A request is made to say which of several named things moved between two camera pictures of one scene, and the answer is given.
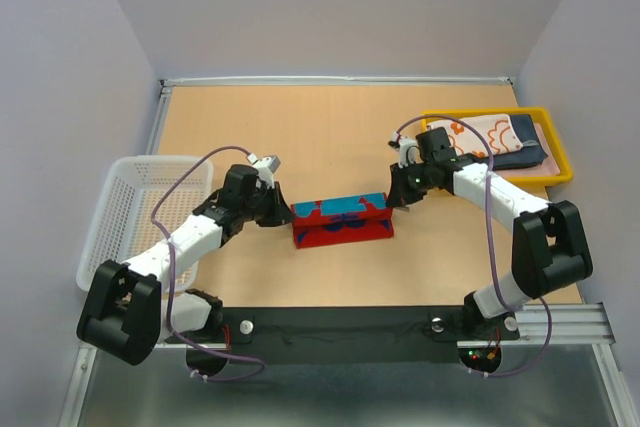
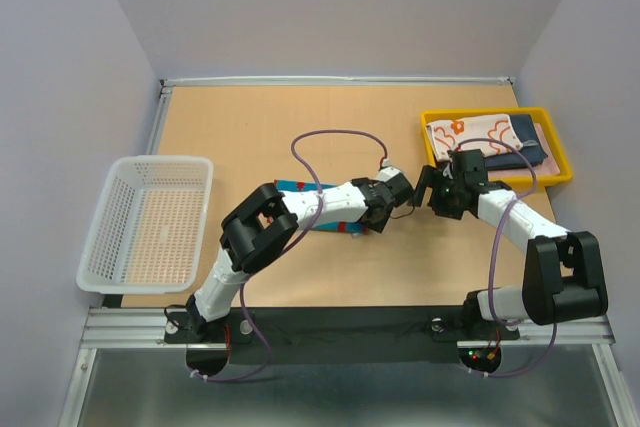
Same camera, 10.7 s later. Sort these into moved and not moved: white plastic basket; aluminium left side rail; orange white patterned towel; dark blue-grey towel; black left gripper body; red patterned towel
Moved: red patterned towel; black left gripper body
Not moved: white plastic basket; dark blue-grey towel; aluminium left side rail; orange white patterned towel
